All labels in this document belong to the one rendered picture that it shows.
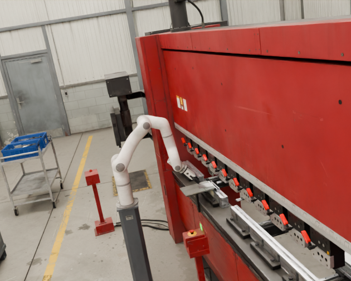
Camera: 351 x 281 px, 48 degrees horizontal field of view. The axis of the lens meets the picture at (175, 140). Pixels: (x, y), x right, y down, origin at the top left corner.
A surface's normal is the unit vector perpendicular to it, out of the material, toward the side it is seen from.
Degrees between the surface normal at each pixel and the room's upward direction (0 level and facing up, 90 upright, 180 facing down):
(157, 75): 90
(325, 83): 90
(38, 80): 90
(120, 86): 90
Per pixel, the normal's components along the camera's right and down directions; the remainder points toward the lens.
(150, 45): 0.29, 0.24
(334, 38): -0.95, 0.22
